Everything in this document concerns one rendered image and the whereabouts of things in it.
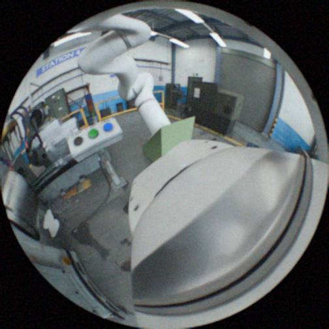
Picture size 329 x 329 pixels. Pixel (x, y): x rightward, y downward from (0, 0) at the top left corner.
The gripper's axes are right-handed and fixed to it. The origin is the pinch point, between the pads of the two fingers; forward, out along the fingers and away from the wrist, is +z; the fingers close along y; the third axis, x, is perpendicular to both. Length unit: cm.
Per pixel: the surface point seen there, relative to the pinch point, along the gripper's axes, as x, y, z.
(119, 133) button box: -13.5, 4.7, 11.4
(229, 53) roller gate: -202, -632, 223
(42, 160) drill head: -50, 68, 30
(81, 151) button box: -15.9, 15.6, 6.0
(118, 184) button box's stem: 0.5, 21.7, 23.2
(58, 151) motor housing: -30.4, 34.1, 17.1
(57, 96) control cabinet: -306, 122, 189
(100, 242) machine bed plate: 9.2, 35.0, 2.2
